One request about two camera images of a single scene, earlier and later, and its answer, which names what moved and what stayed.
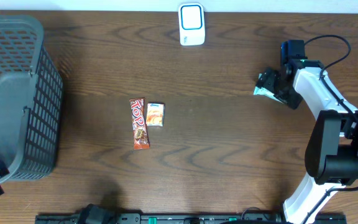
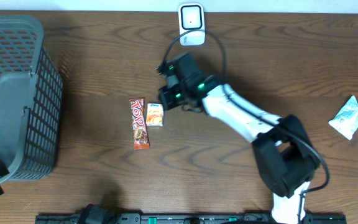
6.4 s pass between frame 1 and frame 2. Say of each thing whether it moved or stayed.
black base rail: stayed
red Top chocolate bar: stayed
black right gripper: moved
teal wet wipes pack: moved
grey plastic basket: stayed
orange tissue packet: stayed
